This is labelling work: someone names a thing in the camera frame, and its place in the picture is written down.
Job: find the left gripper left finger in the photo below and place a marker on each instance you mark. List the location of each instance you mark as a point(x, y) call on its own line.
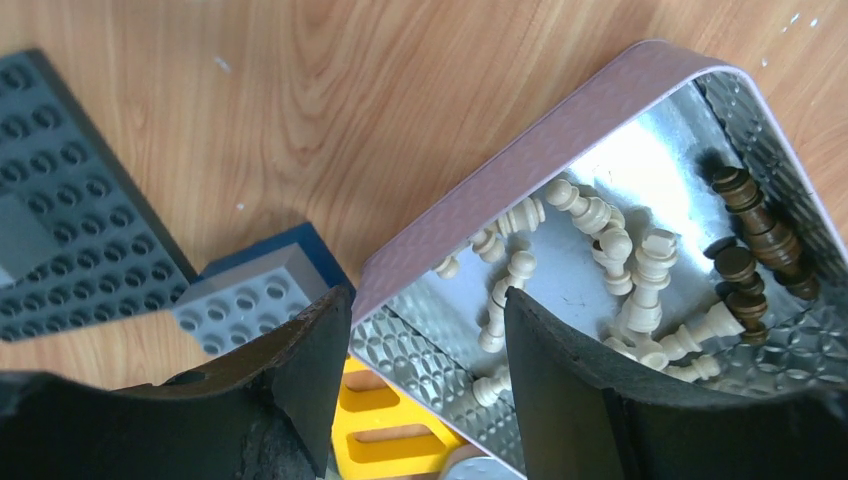
point(261, 411)

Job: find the cream white chess piece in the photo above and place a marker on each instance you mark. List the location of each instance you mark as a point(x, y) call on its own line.
point(591, 215)

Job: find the grey lego baseplate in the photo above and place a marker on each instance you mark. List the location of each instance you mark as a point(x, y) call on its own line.
point(115, 259)

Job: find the dark brown chess piece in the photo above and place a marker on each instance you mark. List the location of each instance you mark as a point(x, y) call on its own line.
point(771, 240)

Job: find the pink tin box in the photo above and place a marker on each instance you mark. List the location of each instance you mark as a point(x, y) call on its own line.
point(645, 134)

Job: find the grey lego brick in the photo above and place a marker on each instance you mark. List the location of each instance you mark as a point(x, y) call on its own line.
point(229, 309)

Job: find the silver tin lid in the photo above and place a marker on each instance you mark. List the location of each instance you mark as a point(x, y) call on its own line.
point(470, 463)

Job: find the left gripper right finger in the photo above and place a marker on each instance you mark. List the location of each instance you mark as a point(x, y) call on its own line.
point(585, 411)

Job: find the blue lego brick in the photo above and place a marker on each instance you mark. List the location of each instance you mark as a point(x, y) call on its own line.
point(305, 236)

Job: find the yellow plastic frame piece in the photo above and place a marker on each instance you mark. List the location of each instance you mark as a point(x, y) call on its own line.
point(379, 432)

